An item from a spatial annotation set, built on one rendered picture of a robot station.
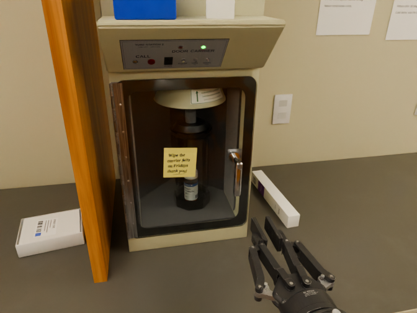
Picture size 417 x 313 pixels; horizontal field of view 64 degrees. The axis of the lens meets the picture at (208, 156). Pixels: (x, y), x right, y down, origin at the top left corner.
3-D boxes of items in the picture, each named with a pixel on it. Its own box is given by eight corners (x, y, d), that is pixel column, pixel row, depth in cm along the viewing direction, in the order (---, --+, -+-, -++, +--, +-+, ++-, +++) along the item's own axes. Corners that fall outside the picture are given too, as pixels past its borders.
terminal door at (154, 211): (130, 237, 85) (112, 80, 68) (246, 223, 91) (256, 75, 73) (130, 239, 85) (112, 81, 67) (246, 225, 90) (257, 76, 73)
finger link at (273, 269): (294, 303, 51) (286, 305, 51) (260, 254, 61) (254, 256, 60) (298, 284, 50) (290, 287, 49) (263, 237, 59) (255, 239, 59)
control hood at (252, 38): (107, 69, 67) (100, 15, 63) (260, 65, 73) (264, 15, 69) (102, 84, 57) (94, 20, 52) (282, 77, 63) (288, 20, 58)
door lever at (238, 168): (236, 185, 84) (226, 186, 83) (239, 151, 80) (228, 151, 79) (242, 197, 79) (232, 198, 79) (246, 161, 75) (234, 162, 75)
